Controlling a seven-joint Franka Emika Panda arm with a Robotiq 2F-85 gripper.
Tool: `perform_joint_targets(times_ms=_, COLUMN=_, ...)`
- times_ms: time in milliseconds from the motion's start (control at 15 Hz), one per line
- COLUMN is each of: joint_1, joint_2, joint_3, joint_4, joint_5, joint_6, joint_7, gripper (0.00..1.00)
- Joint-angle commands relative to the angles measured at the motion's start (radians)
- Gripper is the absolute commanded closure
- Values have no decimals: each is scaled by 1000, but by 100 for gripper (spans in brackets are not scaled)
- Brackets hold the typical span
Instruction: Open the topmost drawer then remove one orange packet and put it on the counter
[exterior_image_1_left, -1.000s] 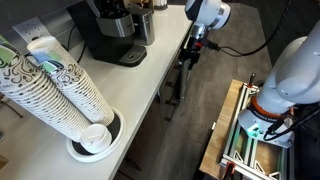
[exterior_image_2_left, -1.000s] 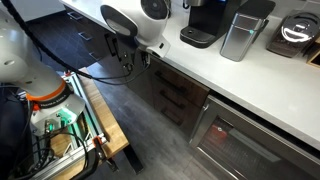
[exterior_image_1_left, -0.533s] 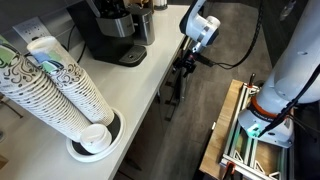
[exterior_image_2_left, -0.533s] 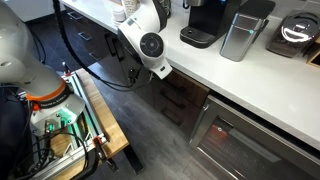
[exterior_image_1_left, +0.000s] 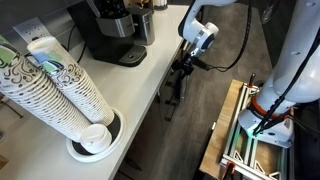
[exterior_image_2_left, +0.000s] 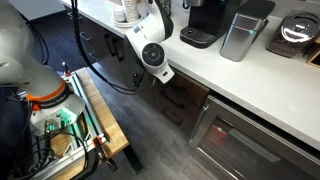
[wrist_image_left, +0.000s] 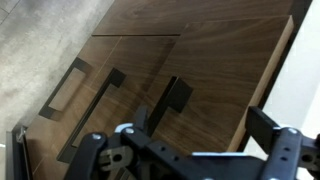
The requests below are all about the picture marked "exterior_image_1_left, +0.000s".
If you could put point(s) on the patterned paper cup stack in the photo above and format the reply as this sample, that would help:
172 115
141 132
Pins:
36 96
80 86

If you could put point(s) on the white wall power outlet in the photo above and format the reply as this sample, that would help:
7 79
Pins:
31 29

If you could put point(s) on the white cup lid stack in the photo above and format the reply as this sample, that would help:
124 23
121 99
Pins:
96 138

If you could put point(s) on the white cylindrical container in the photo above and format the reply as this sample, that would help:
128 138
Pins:
160 4

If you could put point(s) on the orange black clamp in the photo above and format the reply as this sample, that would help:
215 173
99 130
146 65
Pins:
252 80
229 170

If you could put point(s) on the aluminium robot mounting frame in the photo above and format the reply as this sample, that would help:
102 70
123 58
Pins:
238 113

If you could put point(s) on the white drawer with orange items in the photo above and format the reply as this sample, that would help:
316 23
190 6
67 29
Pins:
181 87

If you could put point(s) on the black coffee machine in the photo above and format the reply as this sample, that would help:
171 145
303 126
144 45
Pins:
106 30

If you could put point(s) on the stainless steel canister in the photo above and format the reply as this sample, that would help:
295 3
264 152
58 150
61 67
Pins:
144 25

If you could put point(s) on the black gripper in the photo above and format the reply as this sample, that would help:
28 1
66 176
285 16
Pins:
187 65

